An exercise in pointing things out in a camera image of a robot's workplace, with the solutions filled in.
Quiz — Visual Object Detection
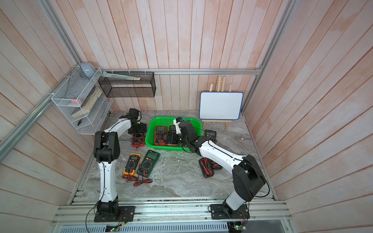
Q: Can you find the small black multimeter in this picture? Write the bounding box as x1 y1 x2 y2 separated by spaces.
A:
210 160 222 170

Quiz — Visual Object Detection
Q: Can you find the red Delixi multimeter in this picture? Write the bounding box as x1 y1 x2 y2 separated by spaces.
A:
154 126 167 146

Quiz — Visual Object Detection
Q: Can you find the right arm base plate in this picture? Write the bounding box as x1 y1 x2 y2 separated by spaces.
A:
208 204 250 219

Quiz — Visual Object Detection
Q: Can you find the black mesh wall basket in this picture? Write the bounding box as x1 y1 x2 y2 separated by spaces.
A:
99 71 156 98

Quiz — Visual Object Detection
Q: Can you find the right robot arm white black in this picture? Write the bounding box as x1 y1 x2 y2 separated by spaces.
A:
173 117 267 216

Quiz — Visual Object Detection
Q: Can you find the orange Victor multimeter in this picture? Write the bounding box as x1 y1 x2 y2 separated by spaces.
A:
166 125 177 146

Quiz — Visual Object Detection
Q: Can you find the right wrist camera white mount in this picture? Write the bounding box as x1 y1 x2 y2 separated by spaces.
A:
173 117 184 135

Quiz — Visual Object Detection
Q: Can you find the grey computer mouse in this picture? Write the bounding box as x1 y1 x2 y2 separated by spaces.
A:
80 62 96 79

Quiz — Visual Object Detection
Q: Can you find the black multimeter face down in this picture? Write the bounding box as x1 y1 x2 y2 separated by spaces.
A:
199 158 214 178

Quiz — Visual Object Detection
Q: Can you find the small whiteboard blue frame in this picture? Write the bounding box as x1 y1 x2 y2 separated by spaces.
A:
199 92 244 120

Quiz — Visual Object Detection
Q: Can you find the dark red DT9205A multimeter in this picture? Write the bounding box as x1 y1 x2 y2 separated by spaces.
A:
131 133 146 148

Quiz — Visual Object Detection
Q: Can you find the dark green multimeter right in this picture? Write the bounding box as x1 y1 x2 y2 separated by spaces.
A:
205 130 217 140

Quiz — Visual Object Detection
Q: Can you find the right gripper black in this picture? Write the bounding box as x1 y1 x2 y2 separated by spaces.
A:
161 132 191 148

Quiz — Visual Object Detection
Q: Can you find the green DT9205A multimeter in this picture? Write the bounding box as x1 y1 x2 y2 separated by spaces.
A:
137 150 160 178

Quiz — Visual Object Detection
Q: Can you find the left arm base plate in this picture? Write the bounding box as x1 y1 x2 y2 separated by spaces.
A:
94 206 135 223

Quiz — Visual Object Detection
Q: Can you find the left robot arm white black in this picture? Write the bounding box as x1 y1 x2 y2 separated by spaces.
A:
94 108 147 220

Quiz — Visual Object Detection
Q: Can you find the white wire wall shelf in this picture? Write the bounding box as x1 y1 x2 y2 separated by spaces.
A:
51 65 113 135

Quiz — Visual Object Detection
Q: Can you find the aluminium wall rail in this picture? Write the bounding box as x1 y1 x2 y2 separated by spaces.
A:
102 68 261 75

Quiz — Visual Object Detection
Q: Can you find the green plastic basket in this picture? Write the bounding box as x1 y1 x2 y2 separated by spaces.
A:
145 116 202 152

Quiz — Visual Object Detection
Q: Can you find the yellow multimeter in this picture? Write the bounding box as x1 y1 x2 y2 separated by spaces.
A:
123 153 141 176

